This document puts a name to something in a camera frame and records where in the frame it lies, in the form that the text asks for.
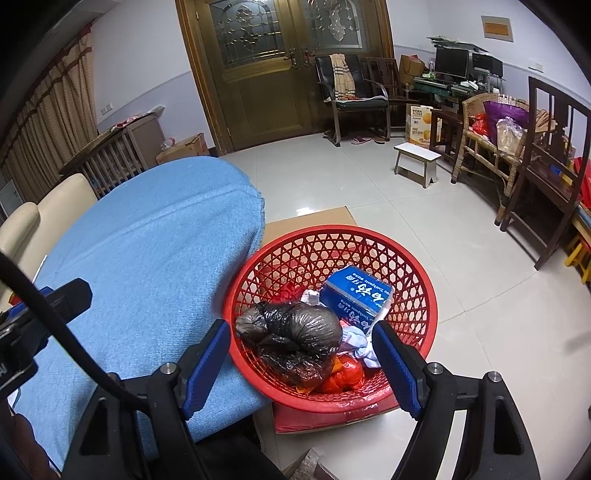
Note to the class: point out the slim dark wooden chair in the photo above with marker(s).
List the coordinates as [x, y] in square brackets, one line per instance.
[383, 69]

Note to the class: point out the orange wall plaque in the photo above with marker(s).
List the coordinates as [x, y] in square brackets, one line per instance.
[497, 28]

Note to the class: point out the orange red plastic bag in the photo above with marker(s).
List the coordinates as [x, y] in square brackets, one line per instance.
[346, 376]

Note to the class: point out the white thin stick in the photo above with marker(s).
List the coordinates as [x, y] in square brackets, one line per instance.
[42, 264]

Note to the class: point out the rattan chair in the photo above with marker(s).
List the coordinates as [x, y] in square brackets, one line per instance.
[475, 147]

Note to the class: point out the orange print carton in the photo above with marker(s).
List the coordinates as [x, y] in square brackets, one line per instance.
[420, 124]

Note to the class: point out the clear plastic bottle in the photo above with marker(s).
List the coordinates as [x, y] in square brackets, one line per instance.
[168, 143]

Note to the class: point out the brown curtain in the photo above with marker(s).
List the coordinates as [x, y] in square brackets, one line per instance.
[51, 124]

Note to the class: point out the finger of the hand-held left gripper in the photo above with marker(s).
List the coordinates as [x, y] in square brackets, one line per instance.
[69, 300]

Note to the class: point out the blue tablecloth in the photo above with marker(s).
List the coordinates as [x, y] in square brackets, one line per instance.
[161, 240]

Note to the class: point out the wooden double door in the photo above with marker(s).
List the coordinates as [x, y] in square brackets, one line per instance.
[258, 92]

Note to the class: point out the red-sided cardboard box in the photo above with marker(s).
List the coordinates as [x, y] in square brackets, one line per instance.
[304, 219]

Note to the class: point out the purple cushion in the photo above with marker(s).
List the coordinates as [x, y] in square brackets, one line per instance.
[501, 113]

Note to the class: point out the brown cardboard box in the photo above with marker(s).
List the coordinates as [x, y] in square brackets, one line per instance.
[184, 150]

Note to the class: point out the pink patterned cloth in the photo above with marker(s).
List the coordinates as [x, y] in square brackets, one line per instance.
[127, 121]

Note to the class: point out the beige sofa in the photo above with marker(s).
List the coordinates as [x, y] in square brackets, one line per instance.
[60, 203]

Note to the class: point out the plaid scarf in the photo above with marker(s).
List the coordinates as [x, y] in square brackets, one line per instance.
[341, 76]

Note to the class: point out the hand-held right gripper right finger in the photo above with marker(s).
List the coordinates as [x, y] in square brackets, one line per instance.
[397, 369]

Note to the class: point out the large dark wooden chair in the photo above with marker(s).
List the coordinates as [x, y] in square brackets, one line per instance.
[545, 175]

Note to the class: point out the glass computer desk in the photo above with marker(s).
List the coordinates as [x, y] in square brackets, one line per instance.
[438, 87]

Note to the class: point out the red plastic basket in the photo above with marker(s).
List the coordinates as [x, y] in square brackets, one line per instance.
[323, 244]

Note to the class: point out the white step stool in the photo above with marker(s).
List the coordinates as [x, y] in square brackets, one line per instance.
[418, 151]

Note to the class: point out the black plastic bag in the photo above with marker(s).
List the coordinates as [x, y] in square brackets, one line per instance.
[300, 327]

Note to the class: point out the red paper bag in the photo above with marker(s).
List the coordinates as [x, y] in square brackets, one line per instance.
[584, 184]

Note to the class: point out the wooden crib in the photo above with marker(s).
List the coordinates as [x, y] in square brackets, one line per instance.
[111, 161]

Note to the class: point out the dark wooden side table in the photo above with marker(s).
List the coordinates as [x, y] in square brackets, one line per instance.
[445, 115]

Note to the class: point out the blue white toothpaste box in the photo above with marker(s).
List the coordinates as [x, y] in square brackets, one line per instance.
[355, 295]

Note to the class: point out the white wall socket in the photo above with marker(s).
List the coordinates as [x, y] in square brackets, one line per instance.
[106, 108]
[535, 65]

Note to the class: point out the black metal chair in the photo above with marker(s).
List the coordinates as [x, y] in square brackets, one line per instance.
[360, 104]

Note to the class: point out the clear plastic bag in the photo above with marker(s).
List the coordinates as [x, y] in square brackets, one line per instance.
[510, 136]

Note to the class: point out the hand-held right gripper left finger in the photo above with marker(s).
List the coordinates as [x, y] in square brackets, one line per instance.
[210, 364]

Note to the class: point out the brown paper bag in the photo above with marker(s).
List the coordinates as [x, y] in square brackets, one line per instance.
[411, 69]

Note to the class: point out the whiteboard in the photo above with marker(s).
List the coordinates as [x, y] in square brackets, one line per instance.
[9, 198]

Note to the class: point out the small black monitor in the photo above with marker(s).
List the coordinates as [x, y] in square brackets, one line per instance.
[487, 63]

